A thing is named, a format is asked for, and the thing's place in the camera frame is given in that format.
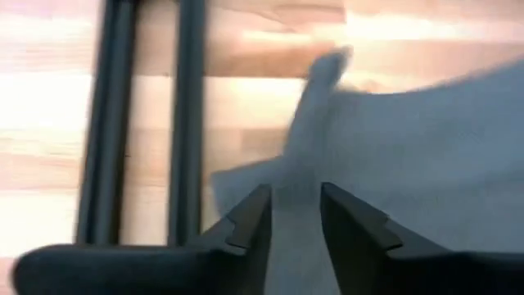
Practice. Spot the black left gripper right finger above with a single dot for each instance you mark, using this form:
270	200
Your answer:
389	270

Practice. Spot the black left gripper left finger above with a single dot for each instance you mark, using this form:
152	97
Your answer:
163	270

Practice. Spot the plain dark grey towel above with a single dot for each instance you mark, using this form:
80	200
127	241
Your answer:
409	155

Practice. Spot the black aluminium table frame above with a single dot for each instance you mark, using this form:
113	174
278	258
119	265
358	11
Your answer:
106	123

